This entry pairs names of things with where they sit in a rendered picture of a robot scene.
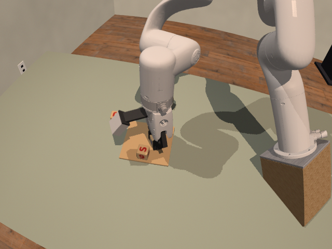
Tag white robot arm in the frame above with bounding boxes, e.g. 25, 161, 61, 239
109, 0, 327, 159

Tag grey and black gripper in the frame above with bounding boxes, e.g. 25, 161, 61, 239
141, 103, 173, 150

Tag orange flat mat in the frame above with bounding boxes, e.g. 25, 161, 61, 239
119, 121, 173, 167

